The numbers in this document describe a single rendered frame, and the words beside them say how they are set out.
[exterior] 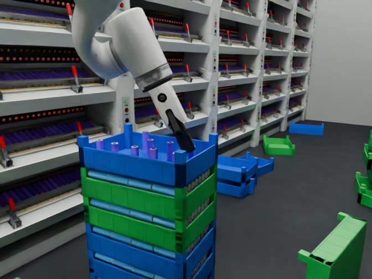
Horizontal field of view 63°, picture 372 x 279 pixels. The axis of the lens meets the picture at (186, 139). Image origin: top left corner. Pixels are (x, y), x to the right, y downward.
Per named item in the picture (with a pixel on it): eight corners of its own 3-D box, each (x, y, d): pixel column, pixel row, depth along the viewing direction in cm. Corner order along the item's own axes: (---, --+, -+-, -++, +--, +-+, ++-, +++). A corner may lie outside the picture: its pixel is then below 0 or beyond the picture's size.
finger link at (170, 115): (176, 123, 64) (184, 137, 68) (166, 98, 68) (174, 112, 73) (170, 125, 64) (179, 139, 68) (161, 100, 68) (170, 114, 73)
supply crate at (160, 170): (217, 162, 82) (218, 133, 80) (181, 189, 65) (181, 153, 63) (128, 148, 96) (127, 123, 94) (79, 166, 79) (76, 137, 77)
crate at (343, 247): (358, 277, 97) (332, 265, 102) (368, 220, 92) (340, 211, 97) (321, 336, 76) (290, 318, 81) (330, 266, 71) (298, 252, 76)
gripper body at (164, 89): (170, 73, 64) (192, 121, 67) (170, 72, 74) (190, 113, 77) (138, 88, 64) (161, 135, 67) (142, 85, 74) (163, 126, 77)
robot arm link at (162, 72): (167, 63, 64) (173, 76, 65) (168, 63, 72) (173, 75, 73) (131, 80, 64) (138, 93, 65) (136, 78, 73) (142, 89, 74)
